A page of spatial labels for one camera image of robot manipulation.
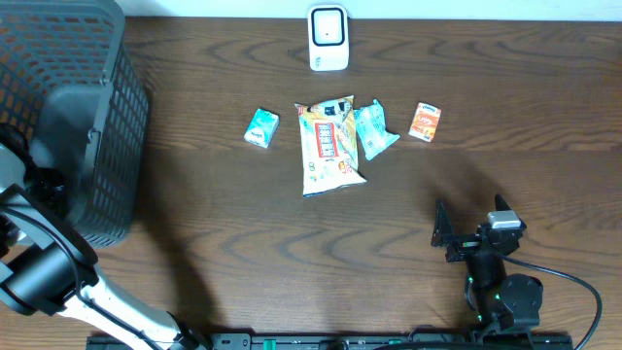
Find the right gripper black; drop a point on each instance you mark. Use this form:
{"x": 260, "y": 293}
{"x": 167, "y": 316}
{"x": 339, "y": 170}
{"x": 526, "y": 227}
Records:
{"x": 442, "y": 227}

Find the orange small packet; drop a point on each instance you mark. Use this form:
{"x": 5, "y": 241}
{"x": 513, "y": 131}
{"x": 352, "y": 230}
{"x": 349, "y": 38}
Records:
{"x": 425, "y": 122}

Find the light blue small packet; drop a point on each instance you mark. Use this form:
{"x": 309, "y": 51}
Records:
{"x": 371, "y": 127}

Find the large yellow snack bag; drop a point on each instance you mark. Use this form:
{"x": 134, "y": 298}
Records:
{"x": 329, "y": 145}

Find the green white packet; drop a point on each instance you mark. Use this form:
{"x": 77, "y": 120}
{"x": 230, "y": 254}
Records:
{"x": 262, "y": 128}

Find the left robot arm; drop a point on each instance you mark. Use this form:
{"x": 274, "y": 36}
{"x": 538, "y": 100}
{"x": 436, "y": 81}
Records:
{"x": 58, "y": 273}

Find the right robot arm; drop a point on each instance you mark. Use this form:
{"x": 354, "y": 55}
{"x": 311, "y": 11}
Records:
{"x": 505, "y": 302}

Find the white barcode scanner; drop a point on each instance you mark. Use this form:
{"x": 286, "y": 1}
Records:
{"x": 328, "y": 38}

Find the grey plastic mesh basket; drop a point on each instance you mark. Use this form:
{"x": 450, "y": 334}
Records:
{"x": 68, "y": 84}

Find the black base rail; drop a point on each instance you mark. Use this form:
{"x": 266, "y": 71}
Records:
{"x": 244, "y": 341}

